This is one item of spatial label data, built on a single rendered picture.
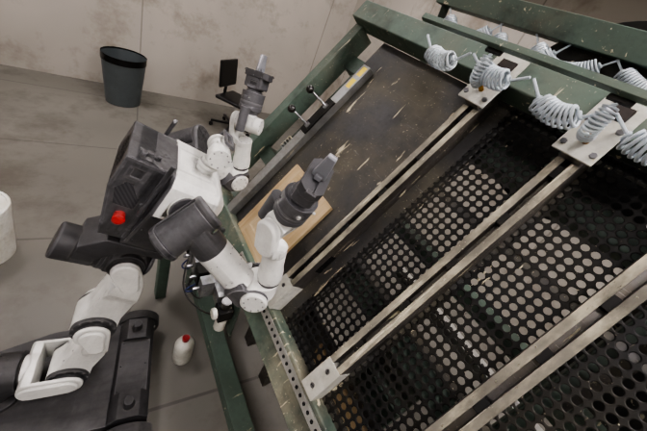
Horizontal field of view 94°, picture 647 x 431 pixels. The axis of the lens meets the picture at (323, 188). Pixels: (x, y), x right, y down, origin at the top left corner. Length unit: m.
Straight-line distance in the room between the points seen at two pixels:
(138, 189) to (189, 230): 0.20
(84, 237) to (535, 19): 1.90
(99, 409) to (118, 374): 0.13
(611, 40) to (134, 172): 1.67
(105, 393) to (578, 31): 2.50
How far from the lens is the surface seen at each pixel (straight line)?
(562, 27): 1.70
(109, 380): 1.90
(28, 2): 4.94
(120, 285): 1.24
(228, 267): 0.87
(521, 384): 0.93
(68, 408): 1.88
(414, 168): 1.07
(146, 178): 0.91
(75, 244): 1.17
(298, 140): 1.44
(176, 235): 0.81
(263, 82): 1.21
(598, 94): 1.11
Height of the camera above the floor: 1.89
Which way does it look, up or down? 30 degrees down
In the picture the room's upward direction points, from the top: 24 degrees clockwise
